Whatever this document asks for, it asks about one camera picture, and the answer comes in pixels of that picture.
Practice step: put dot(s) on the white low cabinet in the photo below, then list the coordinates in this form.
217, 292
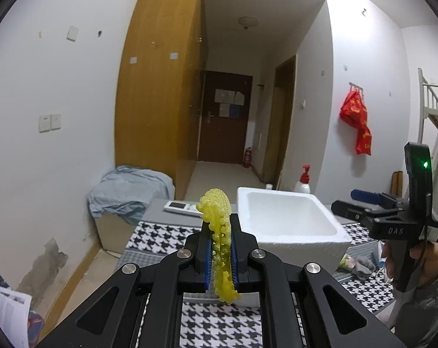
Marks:
113, 232

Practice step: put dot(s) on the small red plastic bag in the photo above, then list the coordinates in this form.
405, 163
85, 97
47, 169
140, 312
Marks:
364, 139

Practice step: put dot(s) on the white red pump lotion bottle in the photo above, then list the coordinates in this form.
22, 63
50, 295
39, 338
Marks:
303, 186

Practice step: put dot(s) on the metal bunk bed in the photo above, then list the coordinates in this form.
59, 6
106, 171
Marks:
436, 119

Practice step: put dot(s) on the wooden side door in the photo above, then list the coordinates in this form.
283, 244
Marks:
280, 127

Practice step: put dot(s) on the white door notice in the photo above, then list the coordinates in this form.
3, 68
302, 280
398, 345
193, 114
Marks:
224, 96
224, 110
239, 98

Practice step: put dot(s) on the white wall box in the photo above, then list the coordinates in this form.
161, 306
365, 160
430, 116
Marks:
72, 33

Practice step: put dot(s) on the wooden planks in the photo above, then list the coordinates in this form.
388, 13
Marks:
398, 183

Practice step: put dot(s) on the grey soft toy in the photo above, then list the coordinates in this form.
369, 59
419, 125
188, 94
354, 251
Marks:
363, 266

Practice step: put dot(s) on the person's right forearm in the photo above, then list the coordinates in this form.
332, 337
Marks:
429, 308

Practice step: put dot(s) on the blue-grey crumpled cloth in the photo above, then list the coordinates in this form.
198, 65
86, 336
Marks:
128, 188

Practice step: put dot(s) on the houndstooth tablecloth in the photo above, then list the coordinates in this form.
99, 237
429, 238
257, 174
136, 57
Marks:
157, 235

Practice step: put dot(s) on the white paper sheet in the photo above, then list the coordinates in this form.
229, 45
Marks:
8, 311

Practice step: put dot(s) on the blue door notice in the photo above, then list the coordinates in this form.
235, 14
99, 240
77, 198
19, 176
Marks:
234, 111

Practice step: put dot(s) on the white wall switch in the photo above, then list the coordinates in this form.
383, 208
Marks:
45, 123
56, 121

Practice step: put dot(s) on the red fire extinguisher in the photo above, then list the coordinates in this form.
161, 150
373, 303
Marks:
247, 157

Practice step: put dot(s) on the round ceiling lamp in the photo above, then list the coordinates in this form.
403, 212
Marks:
248, 21

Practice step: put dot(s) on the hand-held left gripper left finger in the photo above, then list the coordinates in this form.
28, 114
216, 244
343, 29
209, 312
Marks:
206, 257

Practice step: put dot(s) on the large red plastic bag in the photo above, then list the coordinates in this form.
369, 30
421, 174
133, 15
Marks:
353, 110

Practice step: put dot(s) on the wall hook rack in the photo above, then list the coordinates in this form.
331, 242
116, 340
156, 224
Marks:
356, 86

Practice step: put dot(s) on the white remote control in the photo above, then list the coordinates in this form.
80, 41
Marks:
180, 207

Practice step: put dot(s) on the yellow soft bumpy toy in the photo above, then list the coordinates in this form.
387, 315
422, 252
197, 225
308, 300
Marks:
219, 206

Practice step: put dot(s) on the dark brown entrance door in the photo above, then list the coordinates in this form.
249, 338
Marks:
222, 134

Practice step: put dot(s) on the wooden wardrobe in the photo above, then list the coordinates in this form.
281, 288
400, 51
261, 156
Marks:
153, 98

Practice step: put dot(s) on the white foam box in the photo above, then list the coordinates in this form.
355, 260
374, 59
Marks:
287, 210

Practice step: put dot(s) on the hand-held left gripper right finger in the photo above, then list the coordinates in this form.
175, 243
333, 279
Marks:
234, 261

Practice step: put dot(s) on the green white soft packet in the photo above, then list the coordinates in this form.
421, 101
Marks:
344, 263

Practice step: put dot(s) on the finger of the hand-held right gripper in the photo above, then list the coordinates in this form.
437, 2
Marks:
349, 210
367, 196

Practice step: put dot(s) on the person's right hand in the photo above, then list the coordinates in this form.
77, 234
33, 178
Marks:
429, 261

